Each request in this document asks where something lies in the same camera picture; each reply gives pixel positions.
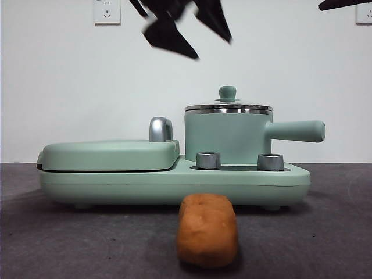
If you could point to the mint green breakfast maker base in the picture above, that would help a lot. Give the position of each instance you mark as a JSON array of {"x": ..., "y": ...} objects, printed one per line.
[{"x": 116, "y": 189}]

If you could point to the white wall socket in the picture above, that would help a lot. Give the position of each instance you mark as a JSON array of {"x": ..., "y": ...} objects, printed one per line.
[
  {"x": 364, "y": 16},
  {"x": 107, "y": 13}
]

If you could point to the mint green griddle cover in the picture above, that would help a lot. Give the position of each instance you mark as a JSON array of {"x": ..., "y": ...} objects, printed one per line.
[{"x": 101, "y": 154}]

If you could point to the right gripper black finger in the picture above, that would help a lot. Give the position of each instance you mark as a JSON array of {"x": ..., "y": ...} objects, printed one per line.
[{"x": 348, "y": 4}]

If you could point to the glass lid with green knob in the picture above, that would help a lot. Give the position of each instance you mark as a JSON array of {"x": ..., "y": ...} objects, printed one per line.
[{"x": 228, "y": 92}]

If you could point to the silver control knob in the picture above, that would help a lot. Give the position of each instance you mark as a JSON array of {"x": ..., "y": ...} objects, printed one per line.
[
  {"x": 208, "y": 160},
  {"x": 271, "y": 162}
]

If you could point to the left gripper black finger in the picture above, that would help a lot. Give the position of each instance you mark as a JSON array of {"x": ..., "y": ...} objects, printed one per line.
[
  {"x": 215, "y": 17},
  {"x": 170, "y": 37}
]

